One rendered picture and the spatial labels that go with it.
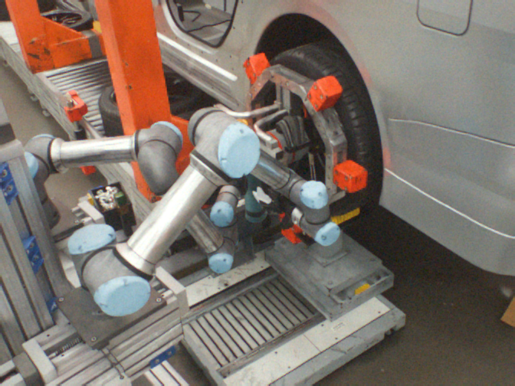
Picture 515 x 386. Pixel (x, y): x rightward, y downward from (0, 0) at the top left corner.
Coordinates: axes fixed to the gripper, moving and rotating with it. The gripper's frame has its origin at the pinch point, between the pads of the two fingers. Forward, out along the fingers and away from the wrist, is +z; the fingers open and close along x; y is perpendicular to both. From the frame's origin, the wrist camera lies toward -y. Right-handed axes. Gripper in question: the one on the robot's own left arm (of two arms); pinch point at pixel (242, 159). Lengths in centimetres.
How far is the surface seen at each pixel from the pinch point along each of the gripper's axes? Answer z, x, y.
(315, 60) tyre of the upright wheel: 5.0, 27.7, -37.9
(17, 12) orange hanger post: 142, -178, -15
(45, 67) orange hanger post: 146, -172, 24
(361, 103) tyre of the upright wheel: -5, 44, -27
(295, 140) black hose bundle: -19.6, 23.8, -20.2
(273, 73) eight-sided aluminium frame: 6.3, 12.7, -32.4
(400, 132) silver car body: -24, 57, -27
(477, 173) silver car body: -44, 77, -26
